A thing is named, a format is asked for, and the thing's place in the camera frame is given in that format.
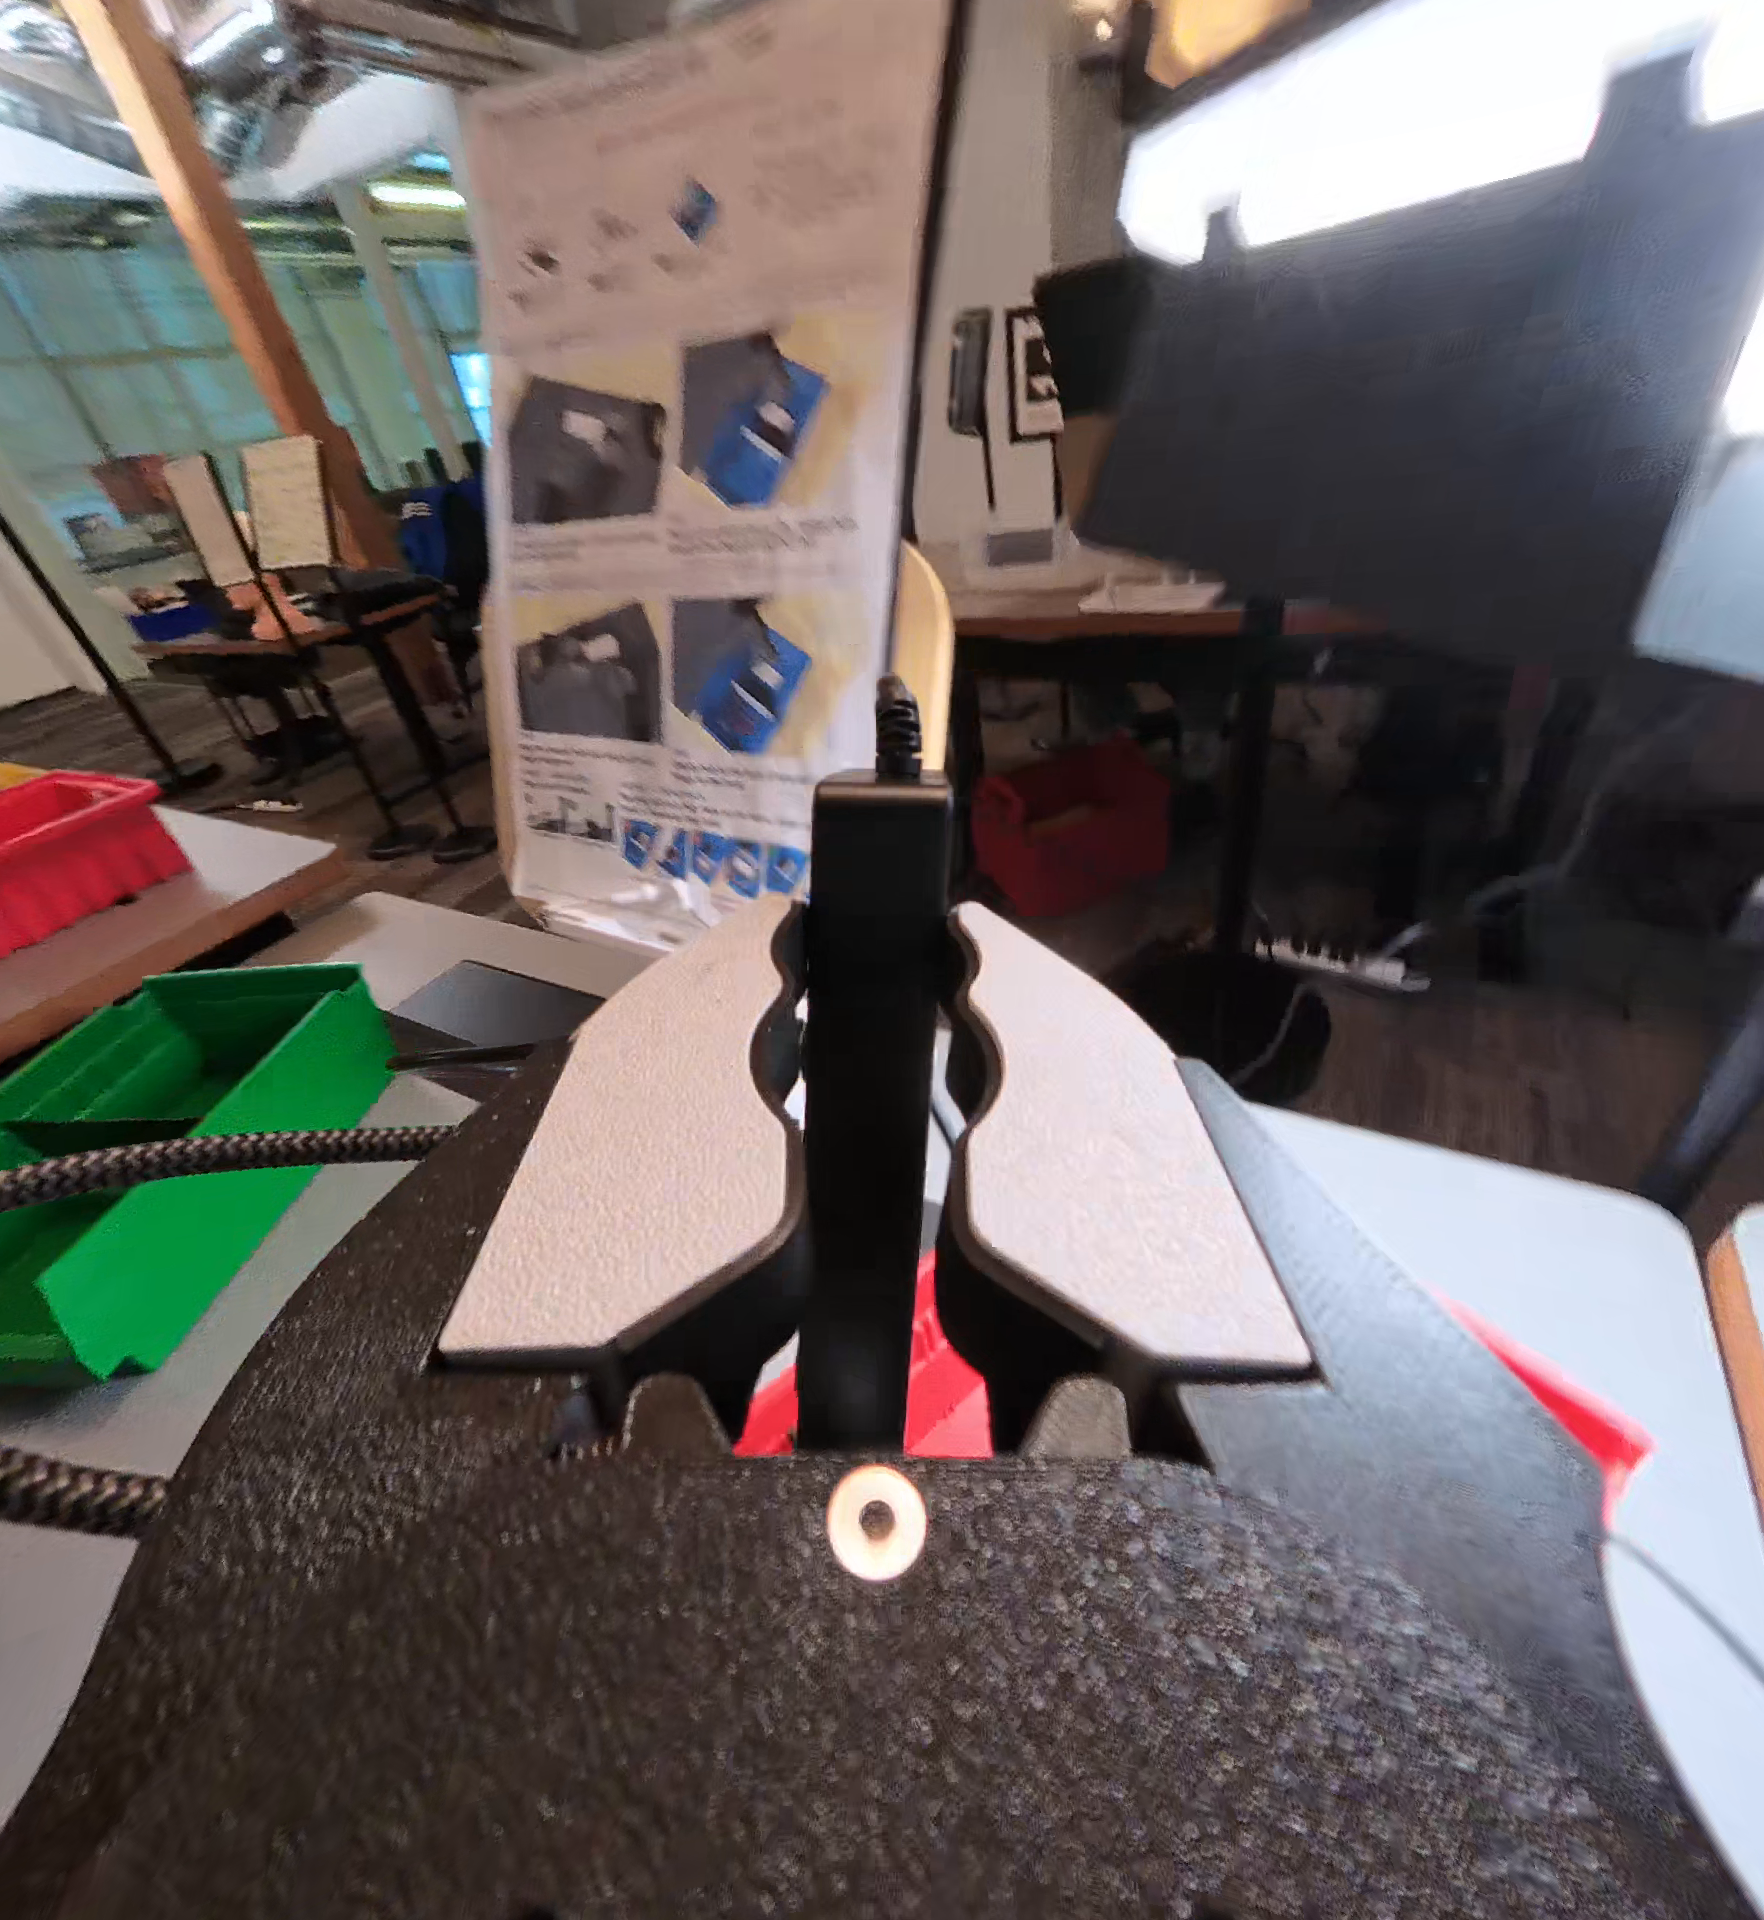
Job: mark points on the red crate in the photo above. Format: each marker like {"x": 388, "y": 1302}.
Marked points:
{"x": 1068, "y": 826}

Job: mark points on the green plastic bin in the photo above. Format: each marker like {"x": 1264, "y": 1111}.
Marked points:
{"x": 223, "y": 1245}

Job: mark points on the ribbed red plastic bin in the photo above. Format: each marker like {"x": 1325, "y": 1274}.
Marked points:
{"x": 42, "y": 886}

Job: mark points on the whiteboard on easel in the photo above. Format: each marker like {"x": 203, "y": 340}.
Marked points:
{"x": 208, "y": 518}
{"x": 288, "y": 503}

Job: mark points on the blue jacket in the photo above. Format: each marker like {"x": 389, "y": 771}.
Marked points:
{"x": 440, "y": 542}

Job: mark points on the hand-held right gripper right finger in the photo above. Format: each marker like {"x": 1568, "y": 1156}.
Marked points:
{"x": 1108, "y": 1185}

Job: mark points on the black USB hub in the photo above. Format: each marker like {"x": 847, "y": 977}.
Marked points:
{"x": 868, "y": 1050}

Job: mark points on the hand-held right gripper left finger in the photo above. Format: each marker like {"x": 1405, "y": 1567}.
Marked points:
{"x": 642, "y": 1185}

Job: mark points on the white power strip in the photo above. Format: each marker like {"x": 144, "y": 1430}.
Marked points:
{"x": 1347, "y": 961}

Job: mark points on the black monitor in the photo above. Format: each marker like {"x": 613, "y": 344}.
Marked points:
{"x": 1421, "y": 421}

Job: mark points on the printed instruction poster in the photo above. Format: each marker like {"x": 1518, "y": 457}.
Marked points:
{"x": 703, "y": 224}

